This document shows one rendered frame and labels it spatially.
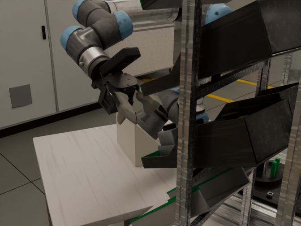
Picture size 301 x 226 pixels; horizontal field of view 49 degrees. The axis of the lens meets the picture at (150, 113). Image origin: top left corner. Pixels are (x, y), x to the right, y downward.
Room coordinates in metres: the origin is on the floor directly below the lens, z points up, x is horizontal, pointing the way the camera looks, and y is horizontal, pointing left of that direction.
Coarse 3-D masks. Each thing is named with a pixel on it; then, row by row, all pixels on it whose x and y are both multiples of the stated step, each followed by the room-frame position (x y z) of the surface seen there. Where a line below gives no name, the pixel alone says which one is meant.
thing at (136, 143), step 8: (128, 120) 1.22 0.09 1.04; (120, 128) 1.31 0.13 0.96; (128, 128) 1.22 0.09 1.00; (136, 128) 1.16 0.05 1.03; (120, 136) 1.32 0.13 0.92; (128, 136) 1.22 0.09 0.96; (136, 136) 1.15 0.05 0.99; (144, 136) 1.17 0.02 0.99; (120, 144) 1.32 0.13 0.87; (128, 144) 1.23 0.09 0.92; (136, 144) 1.15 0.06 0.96; (144, 144) 1.17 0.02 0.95; (152, 144) 1.18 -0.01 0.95; (160, 144) 1.28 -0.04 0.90; (128, 152) 1.23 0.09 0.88; (136, 152) 1.15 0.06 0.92; (144, 152) 1.17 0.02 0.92; (152, 152) 1.18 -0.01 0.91; (136, 160) 1.15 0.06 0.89
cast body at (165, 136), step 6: (168, 126) 0.63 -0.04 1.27; (174, 126) 0.64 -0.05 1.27; (162, 132) 0.63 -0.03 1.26; (168, 132) 0.62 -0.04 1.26; (174, 132) 0.62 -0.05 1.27; (162, 138) 0.63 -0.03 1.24; (168, 138) 0.62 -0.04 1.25; (174, 138) 0.61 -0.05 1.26; (162, 144) 0.63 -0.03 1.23; (168, 144) 0.62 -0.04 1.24; (174, 144) 0.61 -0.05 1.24; (162, 150) 0.63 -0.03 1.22; (168, 150) 0.62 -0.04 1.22
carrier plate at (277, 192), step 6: (282, 168) 0.96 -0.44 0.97; (276, 186) 0.86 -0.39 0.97; (240, 192) 0.84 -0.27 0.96; (258, 192) 0.82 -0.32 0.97; (264, 192) 0.82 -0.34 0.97; (276, 192) 0.82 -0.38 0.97; (258, 198) 0.80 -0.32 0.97; (264, 198) 0.80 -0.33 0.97; (270, 198) 0.80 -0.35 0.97; (276, 198) 0.80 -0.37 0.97; (270, 204) 0.78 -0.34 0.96; (276, 204) 0.77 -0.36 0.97
